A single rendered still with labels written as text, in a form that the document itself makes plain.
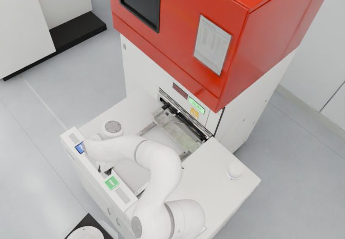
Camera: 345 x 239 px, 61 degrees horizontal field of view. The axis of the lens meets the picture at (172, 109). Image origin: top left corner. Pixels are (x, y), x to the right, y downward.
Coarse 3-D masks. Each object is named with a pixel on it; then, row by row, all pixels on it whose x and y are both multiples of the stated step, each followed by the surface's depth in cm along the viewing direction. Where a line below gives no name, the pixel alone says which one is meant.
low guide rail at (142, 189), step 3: (198, 141) 175; (183, 153) 170; (186, 153) 170; (180, 156) 168; (183, 156) 170; (180, 159) 169; (147, 183) 158; (144, 186) 157; (141, 189) 156; (144, 189) 157; (135, 192) 155; (138, 192) 155; (141, 192) 156; (138, 195) 156
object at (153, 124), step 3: (168, 114) 186; (153, 123) 180; (147, 126) 178; (150, 126) 179; (153, 126) 181; (144, 129) 177; (147, 129) 178; (138, 132) 176; (141, 132) 176; (144, 132) 177; (138, 135) 174; (141, 135) 177
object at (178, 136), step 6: (162, 114) 181; (156, 120) 178; (168, 126) 176; (174, 126) 176; (168, 132) 174; (174, 132) 174; (180, 132) 174; (174, 138) 171; (180, 138) 172; (186, 138) 172; (180, 144) 170; (186, 144) 170; (192, 144) 170; (186, 150) 168
